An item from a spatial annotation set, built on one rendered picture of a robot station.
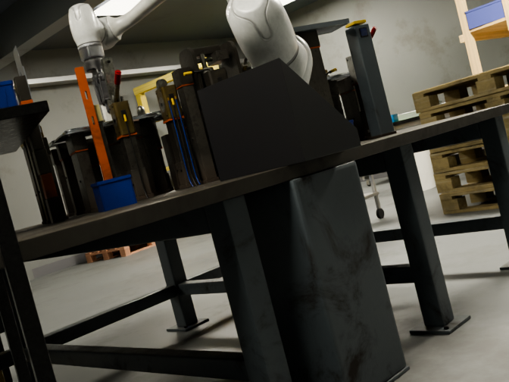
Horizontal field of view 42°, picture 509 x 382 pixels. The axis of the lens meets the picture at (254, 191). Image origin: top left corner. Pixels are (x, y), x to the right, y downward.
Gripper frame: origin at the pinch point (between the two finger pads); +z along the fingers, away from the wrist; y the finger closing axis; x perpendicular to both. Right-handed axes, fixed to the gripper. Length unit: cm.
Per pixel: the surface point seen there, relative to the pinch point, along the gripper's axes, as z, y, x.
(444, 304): 97, -62, -82
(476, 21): -39, 190, -396
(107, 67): -13.3, -16.9, 0.3
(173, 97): 2.2, -23.1, -18.1
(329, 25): -10, -41, -79
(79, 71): -13.8, -16.2, 10.1
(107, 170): 21.7, -16.1, 10.0
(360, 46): -1, -37, -93
